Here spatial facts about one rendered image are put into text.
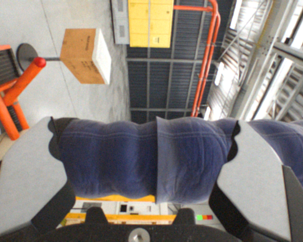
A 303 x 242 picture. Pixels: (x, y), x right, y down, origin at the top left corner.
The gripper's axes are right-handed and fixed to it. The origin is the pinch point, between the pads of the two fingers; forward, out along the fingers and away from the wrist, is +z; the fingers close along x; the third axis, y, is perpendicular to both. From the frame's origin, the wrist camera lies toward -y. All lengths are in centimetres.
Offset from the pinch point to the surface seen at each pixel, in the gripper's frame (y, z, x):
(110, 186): 26.6, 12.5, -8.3
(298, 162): 19.5, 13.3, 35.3
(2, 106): 9.9, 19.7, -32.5
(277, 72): 35, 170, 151
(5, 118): 12.7, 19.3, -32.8
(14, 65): 2.2, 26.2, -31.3
